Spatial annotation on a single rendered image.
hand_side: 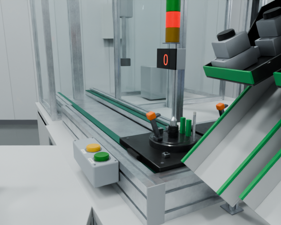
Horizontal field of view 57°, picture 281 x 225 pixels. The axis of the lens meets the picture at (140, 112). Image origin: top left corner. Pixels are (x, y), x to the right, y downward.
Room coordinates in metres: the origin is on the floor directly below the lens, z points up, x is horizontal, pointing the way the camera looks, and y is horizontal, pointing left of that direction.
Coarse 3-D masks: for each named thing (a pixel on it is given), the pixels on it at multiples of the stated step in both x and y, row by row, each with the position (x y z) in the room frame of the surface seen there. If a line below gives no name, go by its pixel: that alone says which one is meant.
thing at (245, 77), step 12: (276, 0) 0.55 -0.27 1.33; (252, 24) 0.54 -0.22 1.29; (252, 36) 0.54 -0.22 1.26; (264, 60) 0.46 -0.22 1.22; (276, 60) 0.40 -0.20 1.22; (216, 72) 0.47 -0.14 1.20; (228, 72) 0.43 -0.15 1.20; (240, 72) 0.40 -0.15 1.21; (252, 72) 0.38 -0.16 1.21; (264, 72) 0.39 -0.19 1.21; (252, 84) 0.39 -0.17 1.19
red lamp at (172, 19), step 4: (168, 12) 0.93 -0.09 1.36; (172, 12) 0.92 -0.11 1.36; (176, 12) 0.92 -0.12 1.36; (180, 12) 0.93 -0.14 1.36; (168, 16) 0.92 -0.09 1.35; (172, 16) 0.92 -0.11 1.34; (176, 16) 0.92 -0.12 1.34; (168, 20) 0.92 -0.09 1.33; (172, 20) 0.92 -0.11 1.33; (176, 20) 0.92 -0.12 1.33; (168, 24) 0.92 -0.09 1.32; (172, 24) 0.92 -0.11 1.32; (176, 24) 0.92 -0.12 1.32
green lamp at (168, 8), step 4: (168, 0) 0.93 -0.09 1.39; (172, 0) 0.92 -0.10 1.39; (176, 0) 0.92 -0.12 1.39; (180, 0) 0.93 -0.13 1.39; (168, 4) 0.93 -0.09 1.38; (172, 4) 0.92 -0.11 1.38; (176, 4) 0.92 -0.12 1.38; (180, 4) 0.93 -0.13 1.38; (168, 8) 0.93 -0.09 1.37; (172, 8) 0.92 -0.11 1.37; (176, 8) 0.92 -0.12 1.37; (180, 8) 0.93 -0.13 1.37
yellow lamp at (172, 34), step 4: (168, 28) 0.92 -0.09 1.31; (172, 28) 0.92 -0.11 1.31; (176, 28) 0.92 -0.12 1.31; (168, 32) 0.92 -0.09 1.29; (172, 32) 0.92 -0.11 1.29; (176, 32) 0.92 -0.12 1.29; (168, 36) 0.92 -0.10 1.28; (172, 36) 0.92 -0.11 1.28; (176, 36) 0.92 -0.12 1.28; (168, 40) 0.92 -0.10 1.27; (172, 40) 0.92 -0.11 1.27; (176, 40) 0.92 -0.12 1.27
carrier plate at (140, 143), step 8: (128, 136) 0.78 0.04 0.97; (136, 136) 0.78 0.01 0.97; (144, 136) 0.78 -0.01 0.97; (200, 136) 0.78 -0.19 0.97; (128, 144) 0.71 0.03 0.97; (136, 144) 0.71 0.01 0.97; (144, 144) 0.71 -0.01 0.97; (136, 152) 0.66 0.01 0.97; (144, 152) 0.65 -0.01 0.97; (152, 152) 0.65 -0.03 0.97; (160, 152) 0.65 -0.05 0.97; (168, 152) 0.65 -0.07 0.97; (184, 152) 0.65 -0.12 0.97; (144, 160) 0.62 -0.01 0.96; (152, 160) 0.60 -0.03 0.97; (160, 160) 0.60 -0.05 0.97; (168, 160) 0.60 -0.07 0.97; (176, 160) 0.60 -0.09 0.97; (152, 168) 0.59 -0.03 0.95; (160, 168) 0.56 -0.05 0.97; (168, 168) 0.57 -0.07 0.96
